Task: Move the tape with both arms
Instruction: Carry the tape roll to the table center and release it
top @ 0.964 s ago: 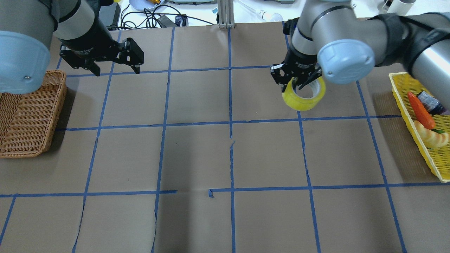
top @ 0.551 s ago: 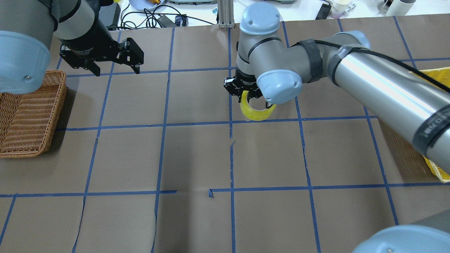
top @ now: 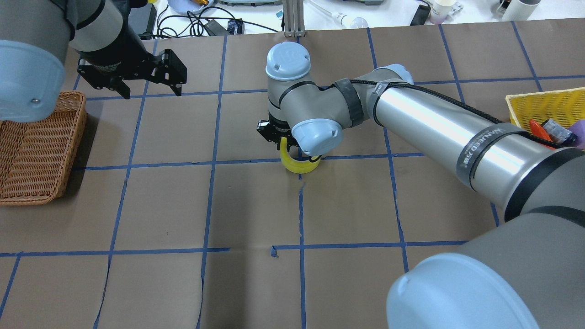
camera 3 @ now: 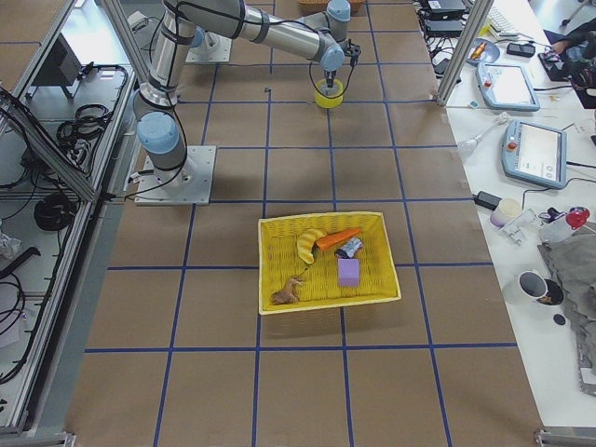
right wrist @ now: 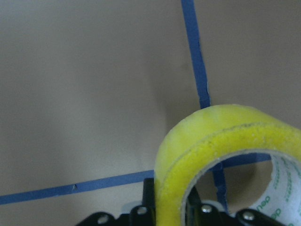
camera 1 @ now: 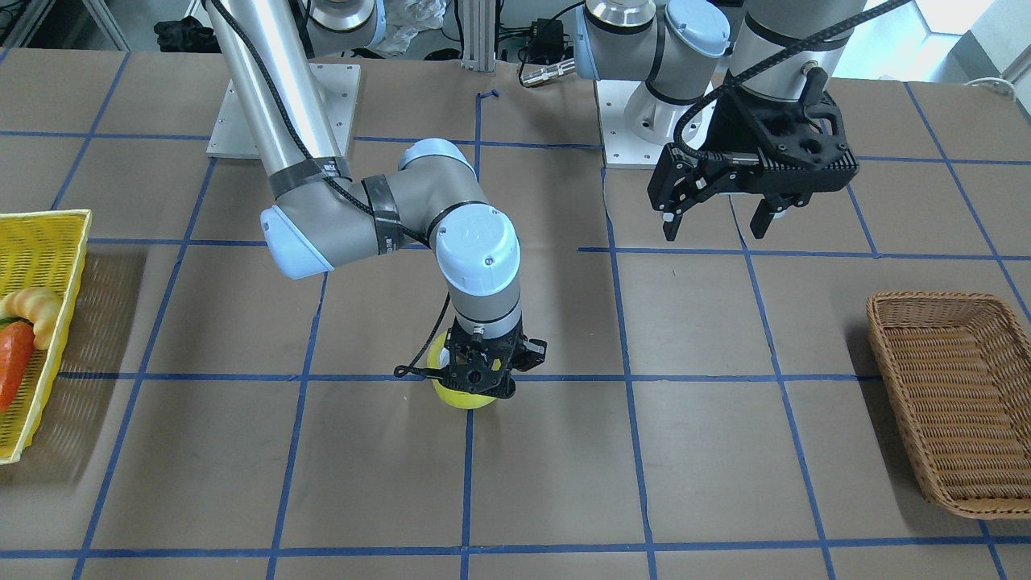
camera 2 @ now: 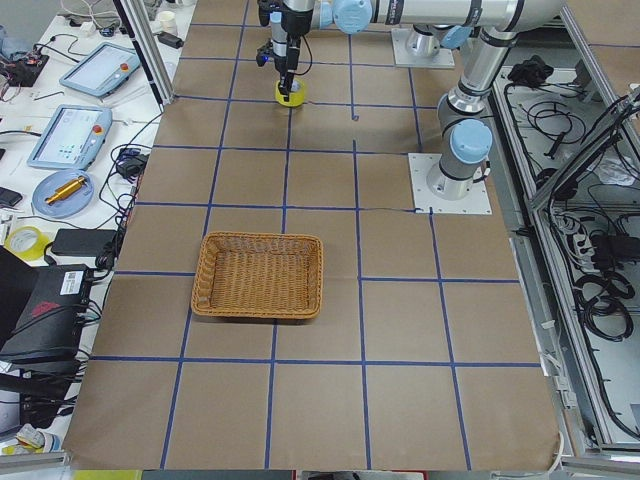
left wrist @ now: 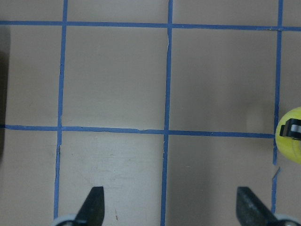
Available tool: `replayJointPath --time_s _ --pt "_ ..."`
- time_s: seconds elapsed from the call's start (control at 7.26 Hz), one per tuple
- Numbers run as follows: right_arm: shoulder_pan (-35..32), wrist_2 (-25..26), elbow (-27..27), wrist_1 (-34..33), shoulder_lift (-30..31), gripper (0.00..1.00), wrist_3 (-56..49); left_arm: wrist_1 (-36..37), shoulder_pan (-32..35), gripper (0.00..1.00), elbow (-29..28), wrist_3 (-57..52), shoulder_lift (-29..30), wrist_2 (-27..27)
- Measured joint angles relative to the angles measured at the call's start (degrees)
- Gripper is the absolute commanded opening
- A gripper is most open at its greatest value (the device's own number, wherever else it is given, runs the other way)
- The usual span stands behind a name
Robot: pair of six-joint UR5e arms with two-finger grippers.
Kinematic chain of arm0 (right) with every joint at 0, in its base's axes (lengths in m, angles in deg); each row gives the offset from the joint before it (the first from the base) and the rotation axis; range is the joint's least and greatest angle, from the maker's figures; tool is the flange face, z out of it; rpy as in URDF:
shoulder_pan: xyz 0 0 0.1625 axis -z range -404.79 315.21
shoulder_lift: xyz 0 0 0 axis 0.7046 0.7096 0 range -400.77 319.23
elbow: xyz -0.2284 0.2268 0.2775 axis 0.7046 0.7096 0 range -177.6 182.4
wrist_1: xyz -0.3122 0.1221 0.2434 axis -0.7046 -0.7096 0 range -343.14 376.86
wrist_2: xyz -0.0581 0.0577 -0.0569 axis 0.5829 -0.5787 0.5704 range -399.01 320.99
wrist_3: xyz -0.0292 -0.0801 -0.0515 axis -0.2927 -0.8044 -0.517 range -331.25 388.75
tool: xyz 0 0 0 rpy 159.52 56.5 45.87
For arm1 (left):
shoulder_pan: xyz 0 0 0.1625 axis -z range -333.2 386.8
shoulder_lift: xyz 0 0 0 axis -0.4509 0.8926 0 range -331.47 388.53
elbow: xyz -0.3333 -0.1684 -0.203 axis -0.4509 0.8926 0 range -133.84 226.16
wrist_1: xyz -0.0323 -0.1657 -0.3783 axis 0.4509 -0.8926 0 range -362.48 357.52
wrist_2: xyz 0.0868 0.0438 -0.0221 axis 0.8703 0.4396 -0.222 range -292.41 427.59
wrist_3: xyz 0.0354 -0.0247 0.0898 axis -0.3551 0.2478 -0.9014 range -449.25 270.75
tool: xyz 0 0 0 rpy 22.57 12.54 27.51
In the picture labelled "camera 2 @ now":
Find blue plate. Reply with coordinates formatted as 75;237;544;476
31;169;94;219

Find black power adapter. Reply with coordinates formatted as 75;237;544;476
51;229;116;257

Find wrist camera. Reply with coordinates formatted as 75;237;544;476
257;0;281;27
255;42;273;67

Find lower teach pendant tablet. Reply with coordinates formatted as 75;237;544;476
27;105;112;170

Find teach pendant tablet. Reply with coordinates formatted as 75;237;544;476
27;105;112;170
59;42;141;98

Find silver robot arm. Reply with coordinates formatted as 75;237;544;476
256;1;473;108
258;1;564;201

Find yellow tape roll on desk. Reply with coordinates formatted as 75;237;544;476
4;226;50;262

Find upper teach pendant tablet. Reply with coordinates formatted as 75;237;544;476
59;42;141;98

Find black computer box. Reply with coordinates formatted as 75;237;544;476
1;248;93;366

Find aluminium frame post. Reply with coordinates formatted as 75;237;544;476
120;0;174;106

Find yellow tape roll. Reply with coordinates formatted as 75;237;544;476
274;80;306;108
4;226;50;262

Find brown wicker basket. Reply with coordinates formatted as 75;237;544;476
191;231;324;320

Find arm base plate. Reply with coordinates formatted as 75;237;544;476
391;28;455;69
408;153;492;215

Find brass cylinder tool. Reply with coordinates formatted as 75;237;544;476
45;176;87;205

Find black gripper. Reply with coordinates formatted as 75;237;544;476
271;34;301;100
281;0;314;36

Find white paper cup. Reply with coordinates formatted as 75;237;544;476
157;10;178;35

